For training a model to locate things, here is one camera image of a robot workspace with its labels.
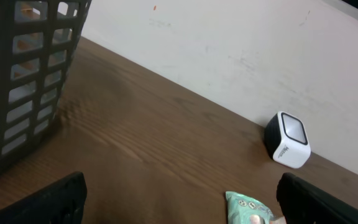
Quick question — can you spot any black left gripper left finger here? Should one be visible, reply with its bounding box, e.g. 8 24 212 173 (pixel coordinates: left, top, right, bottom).
0 172 87 224

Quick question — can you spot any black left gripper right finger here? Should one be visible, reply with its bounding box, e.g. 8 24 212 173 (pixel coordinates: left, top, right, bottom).
276 172 358 224

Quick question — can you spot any green wet wipes pack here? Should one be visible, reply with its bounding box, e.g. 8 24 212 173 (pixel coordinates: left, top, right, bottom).
225 191 287 224

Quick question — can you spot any white barcode scanner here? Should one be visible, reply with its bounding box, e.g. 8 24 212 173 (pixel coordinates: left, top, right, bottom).
264 111 311 169

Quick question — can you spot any grey plastic basket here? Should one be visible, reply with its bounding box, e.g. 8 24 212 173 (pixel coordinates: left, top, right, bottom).
0 0 91 174

